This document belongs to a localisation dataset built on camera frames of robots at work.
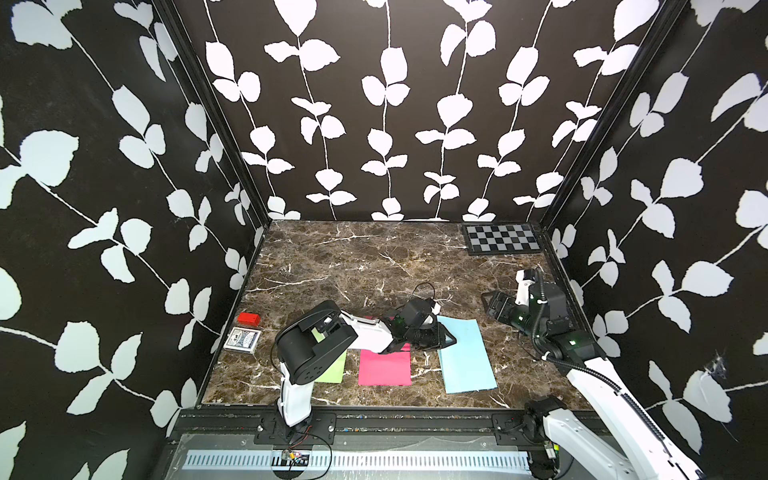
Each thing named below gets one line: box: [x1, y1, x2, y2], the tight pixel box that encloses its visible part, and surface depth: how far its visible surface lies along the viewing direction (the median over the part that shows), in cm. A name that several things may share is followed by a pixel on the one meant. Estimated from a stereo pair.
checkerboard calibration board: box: [462, 223, 543, 255], surface depth 116 cm
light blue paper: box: [436, 315, 498, 394], surface depth 86 cm
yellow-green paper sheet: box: [315, 349, 347, 384], surface depth 83 cm
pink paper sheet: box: [358, 343, 413, 386], surface depth 85 cm
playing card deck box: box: [223, 327, 262, 352], surface depth 89 cm
